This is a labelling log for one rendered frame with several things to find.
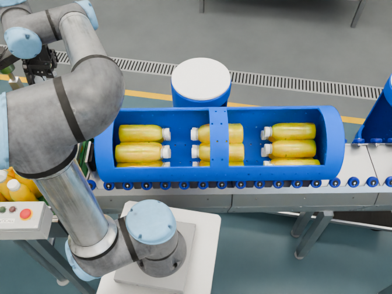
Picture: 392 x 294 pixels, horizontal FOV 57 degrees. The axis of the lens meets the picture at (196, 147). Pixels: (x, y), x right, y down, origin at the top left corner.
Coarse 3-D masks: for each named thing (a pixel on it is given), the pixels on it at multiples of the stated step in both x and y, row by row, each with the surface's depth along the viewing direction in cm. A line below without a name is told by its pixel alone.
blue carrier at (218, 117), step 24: (120, 120) 149; (144, 120) 149; (168, 120) 149; (192, 120) 149; (216, 120) 128; (240, 120) 149; (264, 120) 149; (288, 120) 149; (312, 120) 149; (336, 120) 128; (96, 144) 126; (168, 144) 153; (192, 144) 153; (216, 144) 125; (336, 144) 125; (120, 168) 128; (144, 168) 128; (168, 168) 128; (192, 168) 128; (216, 168) 128; (240, 168) 128; (264, 168) 129; (288, 168) 129; (312, 168) 129; (336, 168) 129
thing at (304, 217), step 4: (300, 212) 211; (304, 212) 203; (308, 212) 202; (312, 212) 202; (300, 216) 212; (304, 216) 206; (308, 216) 206; (296, 220) 220; (300, 220) 212; (304, 220) 211; (308, 220) 211; (296, 224) 220; (300, 224) 215; (304, 224) 215; (292, 228) 230; (296, 228) 221; (300, 228) 220; (292, 232) 232; (296, 232) 225; (300, 232) 225; (296, 236) 230
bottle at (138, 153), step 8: (136, 144) 135; (144, 144) 135; (120, 152) 132; (128, 152) 132; (136, 152) 132; (144, 152) 132; (152, 152) 132; (160, 152) 134; (120, 160) 133; (128, 160) 133; (136, 160) 133; (144, 160) 133; (152, 160) 134
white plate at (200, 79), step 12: (192, 60) 176; (204, 60) 176; (180, 72) 171; (192, 72) 171; (204, 72) 171; (216, 72) 170; (228, 72) 170; (180, 84) 166; (192, 84) 166; (204, 84) 166; (216, 84) 166; (228, 84) 166; (192, 96) 162; (204, 96) 162; (216, 96) 162
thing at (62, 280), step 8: (56, 216) 144; (56, 224) 144; (56, 232) 151; (64, 232) 151; (16, 240) 160; (24, 240) 164; (24, 248) 168; (32, 248) 172; (32, 256) 177; (40, 256) 180; (40, 264) 188; (48, 264) 190; (56, 272) 201; (64, 280) 213
